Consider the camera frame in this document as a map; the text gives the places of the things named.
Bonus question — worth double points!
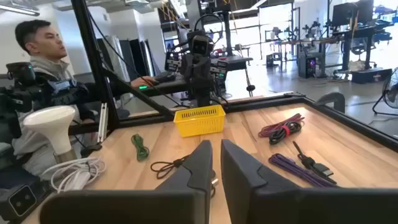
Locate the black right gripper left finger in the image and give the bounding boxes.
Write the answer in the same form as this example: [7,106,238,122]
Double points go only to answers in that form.
[39,139,214,224]

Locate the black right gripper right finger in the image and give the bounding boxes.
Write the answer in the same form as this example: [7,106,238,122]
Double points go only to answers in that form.
[220,139,398,224]

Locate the purple braided cable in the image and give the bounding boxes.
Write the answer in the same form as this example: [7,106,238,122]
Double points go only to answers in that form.
[268,152,339,189]

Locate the black USB cable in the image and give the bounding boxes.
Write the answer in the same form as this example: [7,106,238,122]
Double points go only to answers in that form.
[292,140,338,185]

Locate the green braided cable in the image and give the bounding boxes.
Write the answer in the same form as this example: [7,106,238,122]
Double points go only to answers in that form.
[130,133,150,162]

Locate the dark red braided cable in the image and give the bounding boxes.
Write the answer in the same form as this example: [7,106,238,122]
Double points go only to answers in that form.
[257,113,306,139]

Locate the black keyboard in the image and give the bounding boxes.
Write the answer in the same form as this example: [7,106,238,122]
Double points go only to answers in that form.
[154,70,180,84]

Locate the black operator desk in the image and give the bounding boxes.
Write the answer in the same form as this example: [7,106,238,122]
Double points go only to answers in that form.
[136,55,254,97]

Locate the yellow plastic basket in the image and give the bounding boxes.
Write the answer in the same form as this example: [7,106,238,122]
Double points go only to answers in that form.
[173,104,227,138]

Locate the person's hand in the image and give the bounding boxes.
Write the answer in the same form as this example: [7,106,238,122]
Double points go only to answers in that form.
[130,75,159,89]

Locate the dark leaning panels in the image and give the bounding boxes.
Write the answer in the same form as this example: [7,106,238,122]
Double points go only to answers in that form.
[96,35,162,83]

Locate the black PC tower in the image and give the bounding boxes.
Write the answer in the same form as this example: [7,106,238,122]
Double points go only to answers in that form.
[297,50,326,79]

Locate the black arched stand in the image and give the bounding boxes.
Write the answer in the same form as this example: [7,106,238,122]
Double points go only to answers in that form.
[316,91,346,114]

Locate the grey lamp base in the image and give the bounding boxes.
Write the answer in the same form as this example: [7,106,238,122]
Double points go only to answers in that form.
[53,148,78,165]

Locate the person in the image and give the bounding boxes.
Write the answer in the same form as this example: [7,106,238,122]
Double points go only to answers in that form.
[11,19,159,183]

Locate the black standing desk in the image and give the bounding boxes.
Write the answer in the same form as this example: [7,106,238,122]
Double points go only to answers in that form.
[331,26,393,84]

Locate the white light bulb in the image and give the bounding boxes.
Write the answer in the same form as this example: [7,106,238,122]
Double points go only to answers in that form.
[22,105,76,156]

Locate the black monitor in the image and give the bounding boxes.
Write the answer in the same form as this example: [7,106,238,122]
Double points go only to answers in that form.
[331,0,375,27]

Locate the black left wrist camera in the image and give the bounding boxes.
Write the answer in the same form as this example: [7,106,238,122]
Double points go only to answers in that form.
[188,30,215,57]

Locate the thin dark brown cable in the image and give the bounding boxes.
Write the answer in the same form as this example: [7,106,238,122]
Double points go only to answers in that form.
[150,154,220,198]

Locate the black cable with red tie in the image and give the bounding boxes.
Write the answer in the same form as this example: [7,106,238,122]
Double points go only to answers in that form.
[268,120,303,146]

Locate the black rig frame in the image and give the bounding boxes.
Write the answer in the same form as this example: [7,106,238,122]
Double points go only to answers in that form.
[70,0,175,133]

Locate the white bracket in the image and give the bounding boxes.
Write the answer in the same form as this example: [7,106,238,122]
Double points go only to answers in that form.
[96,102,109,144]

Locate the black table-level camera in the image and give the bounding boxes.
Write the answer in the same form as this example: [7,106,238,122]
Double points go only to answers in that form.
[0,183,52,223]

